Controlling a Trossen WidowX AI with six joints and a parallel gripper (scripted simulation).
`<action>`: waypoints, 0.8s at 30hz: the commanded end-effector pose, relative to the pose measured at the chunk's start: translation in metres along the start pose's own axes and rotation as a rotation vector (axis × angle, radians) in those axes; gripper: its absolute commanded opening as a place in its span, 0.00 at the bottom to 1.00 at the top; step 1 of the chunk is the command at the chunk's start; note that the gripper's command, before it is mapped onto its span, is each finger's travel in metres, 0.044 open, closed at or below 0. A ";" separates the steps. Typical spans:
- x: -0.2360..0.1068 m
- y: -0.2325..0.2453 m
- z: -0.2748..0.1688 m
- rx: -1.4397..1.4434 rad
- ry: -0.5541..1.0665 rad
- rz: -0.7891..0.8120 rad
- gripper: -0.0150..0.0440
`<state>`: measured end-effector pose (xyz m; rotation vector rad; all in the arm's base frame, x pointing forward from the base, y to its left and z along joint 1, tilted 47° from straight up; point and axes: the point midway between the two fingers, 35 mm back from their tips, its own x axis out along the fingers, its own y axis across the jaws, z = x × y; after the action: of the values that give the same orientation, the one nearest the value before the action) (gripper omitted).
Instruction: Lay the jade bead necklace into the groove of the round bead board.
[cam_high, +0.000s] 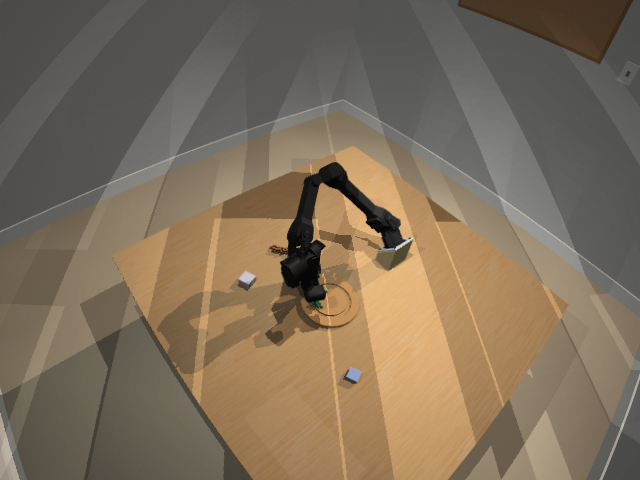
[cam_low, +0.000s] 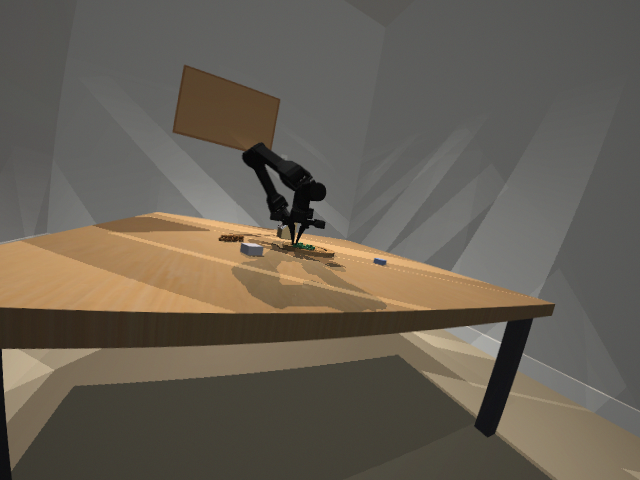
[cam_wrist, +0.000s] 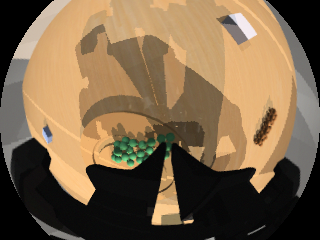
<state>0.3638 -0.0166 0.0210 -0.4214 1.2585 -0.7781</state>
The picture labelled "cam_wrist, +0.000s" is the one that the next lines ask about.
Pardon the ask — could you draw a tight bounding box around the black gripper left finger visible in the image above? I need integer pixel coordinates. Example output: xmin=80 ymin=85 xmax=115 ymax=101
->
xmin=85 ymin=143 xmax=167 ymax=221

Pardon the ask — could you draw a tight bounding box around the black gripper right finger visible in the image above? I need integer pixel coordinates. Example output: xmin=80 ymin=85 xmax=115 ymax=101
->
xmin=171 ymin=143 xmax=256 ymax=221

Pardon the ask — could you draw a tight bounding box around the light blue block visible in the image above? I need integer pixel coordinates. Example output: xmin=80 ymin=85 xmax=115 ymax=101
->
xmin=43 ymin=127 xmax=53 ymax=144

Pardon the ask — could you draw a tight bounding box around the white cube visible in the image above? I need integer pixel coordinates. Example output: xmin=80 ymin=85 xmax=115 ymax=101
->
xmin=220 ymin=12 xmax=257 ymax=45

